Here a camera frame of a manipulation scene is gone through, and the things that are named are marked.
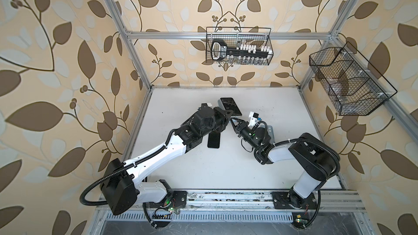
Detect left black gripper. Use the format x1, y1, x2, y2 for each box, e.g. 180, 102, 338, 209
198, 106, 233, 138

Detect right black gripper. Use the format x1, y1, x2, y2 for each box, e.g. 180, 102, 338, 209
231, 116, 259, 152

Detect black smartphone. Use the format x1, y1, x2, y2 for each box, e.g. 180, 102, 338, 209
207, 132, 221, 149
220, 97, 242, 116

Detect light blue phone case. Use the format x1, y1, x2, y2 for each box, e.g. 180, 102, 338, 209
267, 125, 275, 144

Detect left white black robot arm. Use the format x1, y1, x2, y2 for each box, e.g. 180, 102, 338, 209
79, 103, 233, 215

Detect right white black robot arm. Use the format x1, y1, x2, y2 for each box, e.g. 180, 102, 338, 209
231, 117, 341, 230

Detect black tool with white bits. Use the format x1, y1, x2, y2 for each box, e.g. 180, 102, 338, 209
209, 39, 273, 63

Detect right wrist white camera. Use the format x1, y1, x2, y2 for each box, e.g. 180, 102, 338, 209
249, 112, 261, 127

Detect back wall wire basket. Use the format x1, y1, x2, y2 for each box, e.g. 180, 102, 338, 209
205, 26, 274, 66

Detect wall wire basket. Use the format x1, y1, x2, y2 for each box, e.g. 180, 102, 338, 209
205, 26, 274, 66
309, 42, 398, 116

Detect aluminium front rail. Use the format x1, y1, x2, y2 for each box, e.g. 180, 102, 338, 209
101, 189, 366, 224

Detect right wall wire basket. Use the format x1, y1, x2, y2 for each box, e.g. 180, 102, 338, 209
309, 42, 398, 116

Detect aluminium frame bars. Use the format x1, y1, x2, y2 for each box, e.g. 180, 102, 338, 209
91, 0, 418, 144

